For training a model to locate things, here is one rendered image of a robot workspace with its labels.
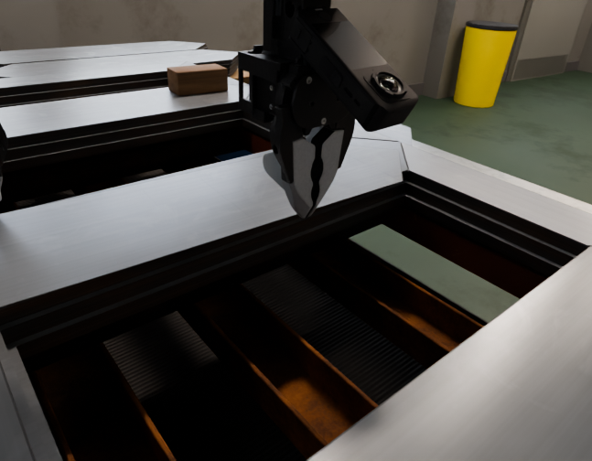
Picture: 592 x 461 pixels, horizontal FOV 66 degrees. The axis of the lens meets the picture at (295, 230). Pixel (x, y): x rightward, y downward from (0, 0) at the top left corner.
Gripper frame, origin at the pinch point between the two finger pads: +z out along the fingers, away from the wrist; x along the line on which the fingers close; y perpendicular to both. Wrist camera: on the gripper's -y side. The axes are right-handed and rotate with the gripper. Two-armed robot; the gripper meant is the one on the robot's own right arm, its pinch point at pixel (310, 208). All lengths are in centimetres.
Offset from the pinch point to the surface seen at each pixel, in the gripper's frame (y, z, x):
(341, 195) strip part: 8.3, 5.8, -13.4
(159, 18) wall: 272, 17, -113
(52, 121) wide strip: 59, 6, 8
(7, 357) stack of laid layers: 5.1, 7.4, 27.4
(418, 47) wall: 251, 48, -364
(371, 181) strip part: 9.1, 5.8, -20.0
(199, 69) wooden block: 63, 1, -24
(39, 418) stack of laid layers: -0.9, 9.0, 26.9
